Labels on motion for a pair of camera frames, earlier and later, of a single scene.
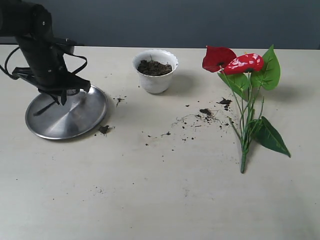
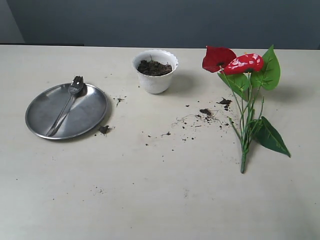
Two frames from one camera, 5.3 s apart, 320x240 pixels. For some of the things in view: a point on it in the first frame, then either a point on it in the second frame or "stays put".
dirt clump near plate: x=103 y=129 stays put
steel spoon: x=44 y=109 to x=76 y=86
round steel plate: x=82 y=113 stays put
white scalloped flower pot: x=155 y=68 stays put
